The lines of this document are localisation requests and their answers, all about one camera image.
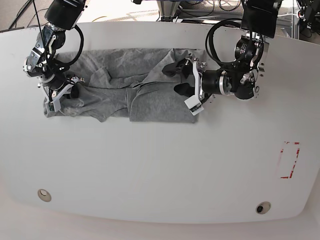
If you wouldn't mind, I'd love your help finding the red tape rectangle marking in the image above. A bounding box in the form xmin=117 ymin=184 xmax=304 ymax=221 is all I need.
xmin=277 ymin=141 xmax=301 ymax=179

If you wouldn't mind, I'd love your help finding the grey printed t-shirt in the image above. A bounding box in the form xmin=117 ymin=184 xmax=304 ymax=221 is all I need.
xmin=44 ymin=48 xmax=205 ymax=124

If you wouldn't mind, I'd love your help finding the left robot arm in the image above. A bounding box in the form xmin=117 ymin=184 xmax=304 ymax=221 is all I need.
xmin=162 ymin=0 xmax=282 ymax=107

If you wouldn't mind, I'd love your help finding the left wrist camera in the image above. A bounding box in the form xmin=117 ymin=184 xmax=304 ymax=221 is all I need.
xmin=184 ymin=95 xmax=204 ymax=116

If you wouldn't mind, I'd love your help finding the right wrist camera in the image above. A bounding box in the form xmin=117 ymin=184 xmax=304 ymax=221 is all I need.
xmin=44 ymin=100 xmax=61 ymax=117

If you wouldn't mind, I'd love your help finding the black cable on floor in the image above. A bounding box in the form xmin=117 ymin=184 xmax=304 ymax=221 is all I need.
xmin=7 ymin=0 xmax=33 ymax=30

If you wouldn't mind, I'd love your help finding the dark table grommet hole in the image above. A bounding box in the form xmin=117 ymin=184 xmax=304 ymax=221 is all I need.
xmin=255 ymin=201 xmax=272 ymax=215

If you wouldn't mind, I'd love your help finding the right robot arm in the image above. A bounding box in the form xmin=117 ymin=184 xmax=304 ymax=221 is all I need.
xmin=23 ymin=0 xmax=86 ymax=103

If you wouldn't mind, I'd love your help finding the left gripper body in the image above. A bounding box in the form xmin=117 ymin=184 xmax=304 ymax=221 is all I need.
xmin=186 ymin=54 xmax=225 ymax=105

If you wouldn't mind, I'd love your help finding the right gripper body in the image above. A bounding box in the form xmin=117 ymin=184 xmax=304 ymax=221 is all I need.
xmin=37 ymin=74 xmax=85 ymax=102

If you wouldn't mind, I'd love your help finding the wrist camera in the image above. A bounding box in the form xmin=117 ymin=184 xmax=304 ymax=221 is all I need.
xmin=44 ymin=100 xmax=61 ymax=117
xmin=184 ymin=95 xmax=204 ymax=116

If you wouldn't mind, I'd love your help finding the aluminium frame stand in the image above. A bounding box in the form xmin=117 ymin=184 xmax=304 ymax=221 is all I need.
xmin=156 ymin=0 xmax=181 ymax=22

